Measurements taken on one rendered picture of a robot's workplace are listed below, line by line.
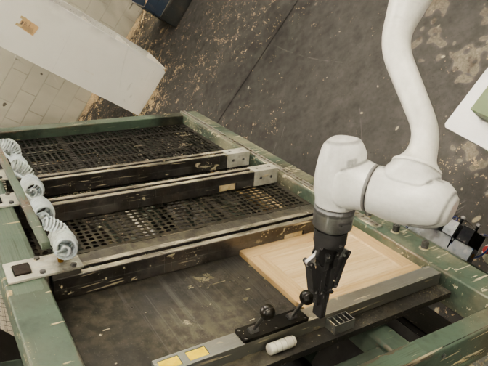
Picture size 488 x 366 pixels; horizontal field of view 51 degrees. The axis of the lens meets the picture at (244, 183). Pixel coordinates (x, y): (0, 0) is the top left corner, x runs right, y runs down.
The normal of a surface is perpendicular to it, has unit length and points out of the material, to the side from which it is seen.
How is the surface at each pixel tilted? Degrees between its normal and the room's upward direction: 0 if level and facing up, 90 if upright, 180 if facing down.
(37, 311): 60
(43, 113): 90
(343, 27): 0
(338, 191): 42
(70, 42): 90
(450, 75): 0
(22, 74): 90
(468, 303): 30
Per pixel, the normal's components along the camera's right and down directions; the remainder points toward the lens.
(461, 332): 0.07, -0.92
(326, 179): -0.62, 0.24
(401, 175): -0.38, -0.45
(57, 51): 0.45, 0.48
